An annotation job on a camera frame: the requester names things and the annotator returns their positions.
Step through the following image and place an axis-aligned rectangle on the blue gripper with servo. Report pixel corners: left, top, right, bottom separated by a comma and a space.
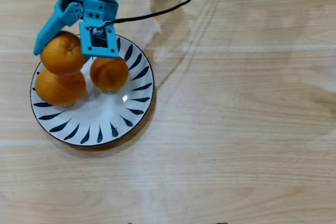
33, 0, 118, 65

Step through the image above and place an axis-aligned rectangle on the small orange with green stem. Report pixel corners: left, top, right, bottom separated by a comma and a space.
40, 31, 88, 76

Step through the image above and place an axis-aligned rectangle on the large orange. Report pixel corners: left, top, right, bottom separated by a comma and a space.
35, 68, 87, 107

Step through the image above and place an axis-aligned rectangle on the small orange without stem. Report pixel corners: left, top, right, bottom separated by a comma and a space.
89, 56, 129, 92

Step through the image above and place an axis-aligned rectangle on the white plate with blue strokes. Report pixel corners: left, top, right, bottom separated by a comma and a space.
29, 31, 155, 147

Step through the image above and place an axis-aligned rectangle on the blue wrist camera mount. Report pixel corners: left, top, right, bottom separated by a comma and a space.
79, 21, 118, 60

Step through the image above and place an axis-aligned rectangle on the black camera cable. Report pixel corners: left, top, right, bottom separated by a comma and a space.
101, 0, 212, 28

